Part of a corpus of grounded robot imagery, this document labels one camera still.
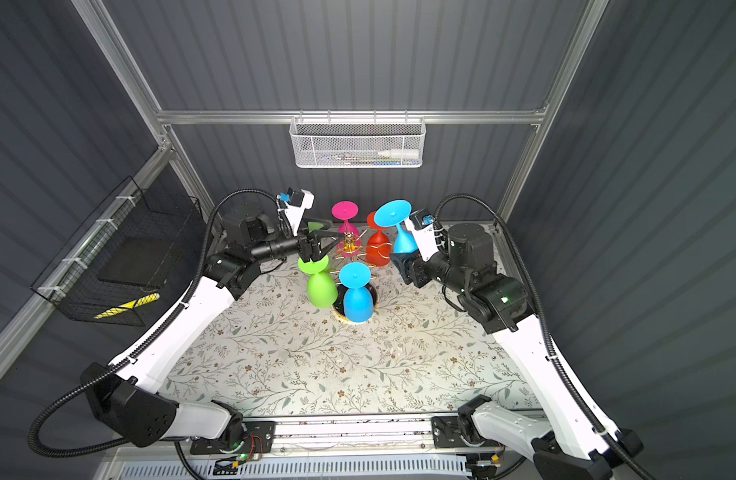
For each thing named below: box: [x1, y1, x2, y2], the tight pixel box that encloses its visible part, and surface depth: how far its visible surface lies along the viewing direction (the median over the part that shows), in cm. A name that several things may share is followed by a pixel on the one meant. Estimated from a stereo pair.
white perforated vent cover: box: [119, 459, 470, 480], surface depth 71 cm
